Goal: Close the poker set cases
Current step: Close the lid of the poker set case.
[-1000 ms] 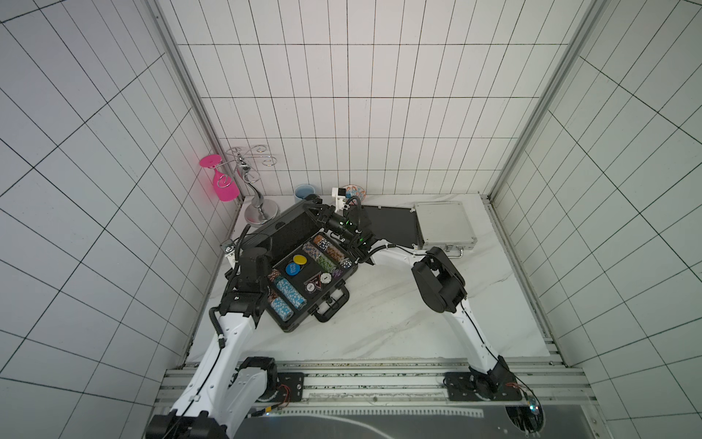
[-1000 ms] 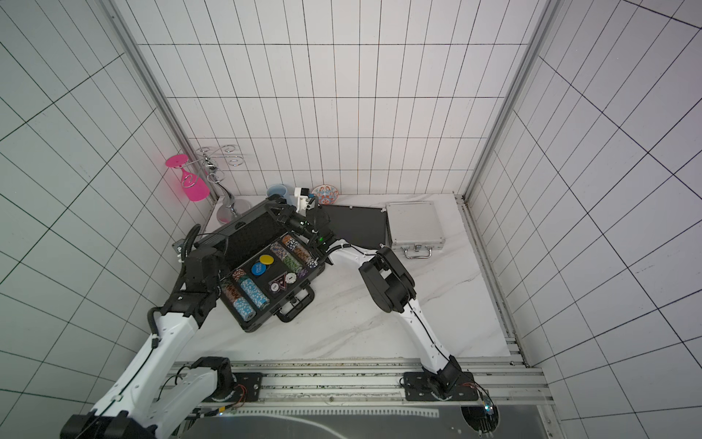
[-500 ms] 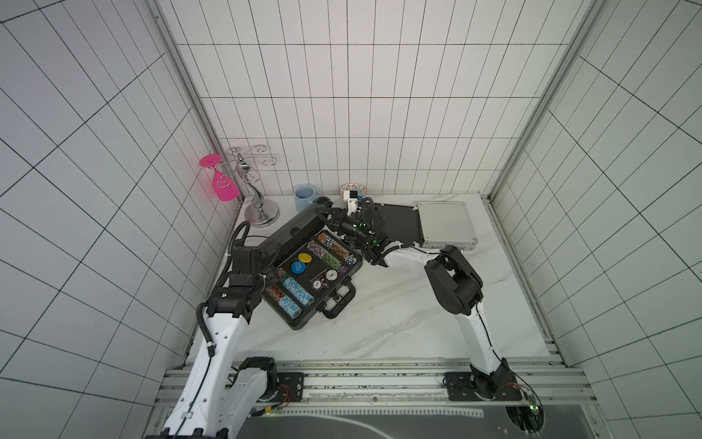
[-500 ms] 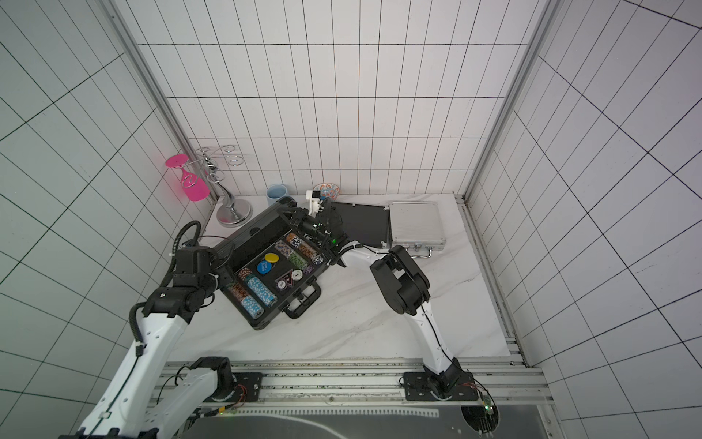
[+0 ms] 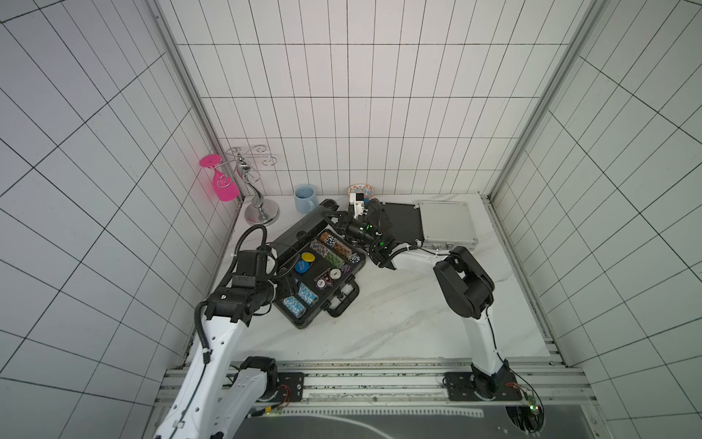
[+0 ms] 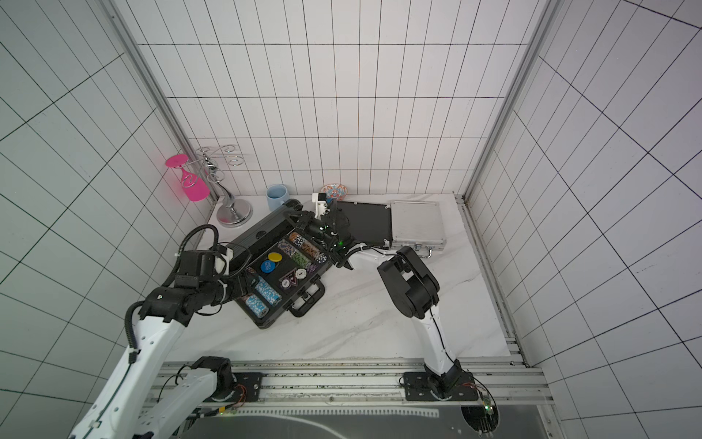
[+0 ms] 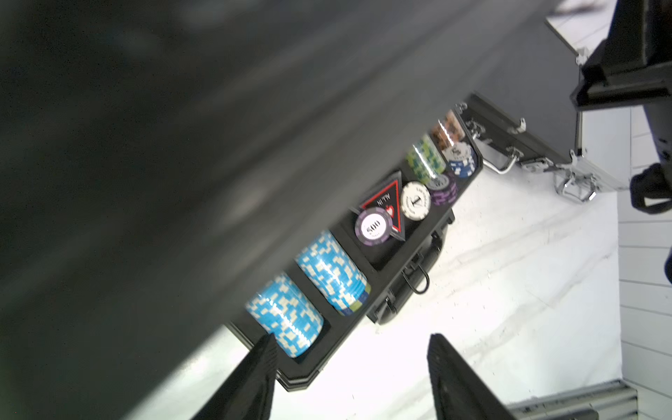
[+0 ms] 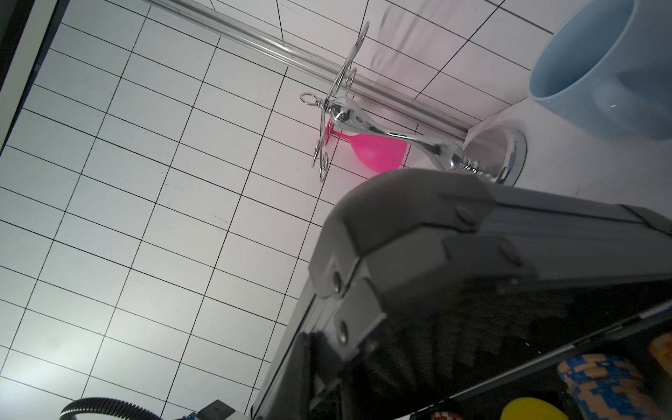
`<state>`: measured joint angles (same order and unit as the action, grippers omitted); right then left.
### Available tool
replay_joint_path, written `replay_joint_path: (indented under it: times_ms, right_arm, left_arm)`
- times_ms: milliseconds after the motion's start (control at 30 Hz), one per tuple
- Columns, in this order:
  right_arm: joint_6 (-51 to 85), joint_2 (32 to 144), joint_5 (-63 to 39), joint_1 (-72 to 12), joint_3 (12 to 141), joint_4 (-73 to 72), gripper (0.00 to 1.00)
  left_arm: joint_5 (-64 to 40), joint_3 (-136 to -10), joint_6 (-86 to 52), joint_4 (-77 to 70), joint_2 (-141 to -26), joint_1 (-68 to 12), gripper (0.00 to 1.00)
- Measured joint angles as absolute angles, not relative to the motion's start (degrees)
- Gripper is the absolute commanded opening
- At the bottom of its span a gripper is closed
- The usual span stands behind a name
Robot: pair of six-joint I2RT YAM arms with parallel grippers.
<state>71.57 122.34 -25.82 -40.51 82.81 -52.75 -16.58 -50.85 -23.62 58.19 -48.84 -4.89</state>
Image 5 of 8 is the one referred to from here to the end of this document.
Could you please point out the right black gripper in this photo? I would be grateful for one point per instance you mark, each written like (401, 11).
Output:
(351, 225)

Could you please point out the pink wine glass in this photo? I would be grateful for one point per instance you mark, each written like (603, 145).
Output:
(224, 186)

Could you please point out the silver poker case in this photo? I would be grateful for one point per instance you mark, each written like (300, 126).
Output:
(447, 224)

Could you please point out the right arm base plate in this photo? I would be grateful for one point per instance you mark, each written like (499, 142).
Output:
(465, 387)

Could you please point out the black poker case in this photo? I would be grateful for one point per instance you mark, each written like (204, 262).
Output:
(330, 284)
(405, 222)

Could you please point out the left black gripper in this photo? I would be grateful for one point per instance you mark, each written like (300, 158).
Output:
(266, 305)

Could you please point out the light blue mug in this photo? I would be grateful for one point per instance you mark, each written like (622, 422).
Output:
(305, 198)

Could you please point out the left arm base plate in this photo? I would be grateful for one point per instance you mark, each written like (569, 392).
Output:
(289, 388)

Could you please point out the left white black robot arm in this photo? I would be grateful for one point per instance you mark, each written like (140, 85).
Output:
(203, 408)

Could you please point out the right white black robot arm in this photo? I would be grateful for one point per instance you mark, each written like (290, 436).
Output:
(468, 291)

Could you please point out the silver wire glass holder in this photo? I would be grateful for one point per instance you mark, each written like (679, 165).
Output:
(259, 210)

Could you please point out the blue round chip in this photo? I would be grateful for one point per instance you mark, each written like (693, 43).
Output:
(301, 267)

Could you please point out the colourful patterned bowl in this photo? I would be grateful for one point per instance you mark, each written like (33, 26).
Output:
(365, 189)

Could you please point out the aluminium mounting rail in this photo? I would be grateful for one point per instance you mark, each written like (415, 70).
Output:
(387, 383)

